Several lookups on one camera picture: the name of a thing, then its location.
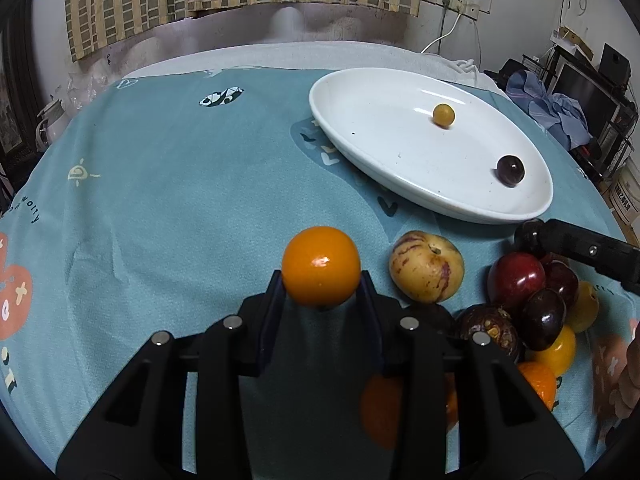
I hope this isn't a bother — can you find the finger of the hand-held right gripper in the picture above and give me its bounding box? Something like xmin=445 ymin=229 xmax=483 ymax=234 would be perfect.
xmin=515 ymin=219 xmax=640 ymax=293

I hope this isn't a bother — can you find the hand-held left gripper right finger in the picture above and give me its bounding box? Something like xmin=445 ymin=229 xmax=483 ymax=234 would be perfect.
xmin=350 ymin=270 xmax=586 ymax=480

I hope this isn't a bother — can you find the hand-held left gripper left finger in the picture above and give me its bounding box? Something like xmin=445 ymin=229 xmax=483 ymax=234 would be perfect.
xmin=56 ymin=269 xmax=288 ymax=480

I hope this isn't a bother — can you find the yellow oval fruit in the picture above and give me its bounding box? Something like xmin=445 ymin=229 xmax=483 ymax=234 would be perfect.
xmin=567 ymin=281 xmax=600 ymax=334

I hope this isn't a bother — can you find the large red plum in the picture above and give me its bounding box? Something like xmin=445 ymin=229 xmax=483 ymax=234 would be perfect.
xmin=487 ymin=252 xmax=547 ymax=311

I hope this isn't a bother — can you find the smooth round orange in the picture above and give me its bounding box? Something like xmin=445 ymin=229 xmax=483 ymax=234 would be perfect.
xmin=281 ymin=226 xmax=362 ymax=309

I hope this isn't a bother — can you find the dark purple plum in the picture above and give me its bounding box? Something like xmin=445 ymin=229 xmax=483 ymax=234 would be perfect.
xmin=496 ymin=155 xmax=526 ymax=187
xmin=521 ymin=288 xmax=567 ymax=352

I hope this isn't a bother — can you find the striped yellow pepino melon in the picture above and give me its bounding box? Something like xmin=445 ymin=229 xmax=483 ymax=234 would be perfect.
xmin=389 ymin=231 xmax=465 ymax=304

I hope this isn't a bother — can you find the yellow-orange round fruit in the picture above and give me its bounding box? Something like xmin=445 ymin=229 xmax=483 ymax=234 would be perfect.
xmin=530 ymin=325 xmax=577 ymax=377

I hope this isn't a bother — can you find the wrinkled purple passion fruit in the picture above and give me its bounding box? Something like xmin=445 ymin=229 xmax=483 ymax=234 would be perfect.
xmin=456 ymin=305 xmax=523 ymax=361

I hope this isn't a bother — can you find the small orange mandarin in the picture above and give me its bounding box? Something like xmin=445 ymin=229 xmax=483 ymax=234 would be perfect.
xmin=517 ymin=361 xmax=557 ymax=411

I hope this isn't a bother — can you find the white oval plate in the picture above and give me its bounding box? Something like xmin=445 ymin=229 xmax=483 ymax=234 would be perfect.
xmin=308 ymin=67 xmax=554 ymax=225

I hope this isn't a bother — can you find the person's right hand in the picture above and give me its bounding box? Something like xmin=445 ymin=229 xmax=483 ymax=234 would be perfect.
xmin=612 ymin=317 xmax=640 ymax=426

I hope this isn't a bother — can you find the white bucket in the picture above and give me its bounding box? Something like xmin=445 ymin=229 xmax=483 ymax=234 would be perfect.
xmin=606 ymin=164 xmax=640 ymax=222

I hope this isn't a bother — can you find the blue clothing pile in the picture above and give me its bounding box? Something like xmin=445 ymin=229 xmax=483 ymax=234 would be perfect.
xmin=506 ymin=70 xmax=594 ymax=150

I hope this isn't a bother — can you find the black monitor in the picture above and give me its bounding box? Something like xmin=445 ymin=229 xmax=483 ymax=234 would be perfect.
xmin=552 ymin=59 xmax=622 ymax=137

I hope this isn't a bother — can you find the black hat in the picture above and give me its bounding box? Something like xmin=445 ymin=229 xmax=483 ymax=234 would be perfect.
xmin=486 ymin=58 xmax=524 ymax=92

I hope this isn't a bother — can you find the black speaker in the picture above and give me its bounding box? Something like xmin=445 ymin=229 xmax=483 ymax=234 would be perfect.
xmin=599 ymin=43 xmax=632 ymax=85

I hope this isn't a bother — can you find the cardboard box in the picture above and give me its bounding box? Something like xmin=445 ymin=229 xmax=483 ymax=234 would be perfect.
xmin=551 ymin=26 xmax=595 ymax=59

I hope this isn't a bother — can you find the white cloth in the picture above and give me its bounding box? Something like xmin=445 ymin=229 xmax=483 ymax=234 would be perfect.
xmin=122 ymin=41 xmax=503 ymax=93

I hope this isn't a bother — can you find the white kettle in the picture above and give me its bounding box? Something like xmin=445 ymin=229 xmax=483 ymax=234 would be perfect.
xmin=34 ymin=100 xmax=72 ymax=147

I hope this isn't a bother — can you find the clear plastic bag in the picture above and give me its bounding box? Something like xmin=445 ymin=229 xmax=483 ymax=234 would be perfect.
xmin=50 ymin=71 xmax=123 ymax=117

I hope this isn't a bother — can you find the white power cable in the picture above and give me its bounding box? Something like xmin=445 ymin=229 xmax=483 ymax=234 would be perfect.
xmin=421 ymin=9 xmax=463 ymax=55

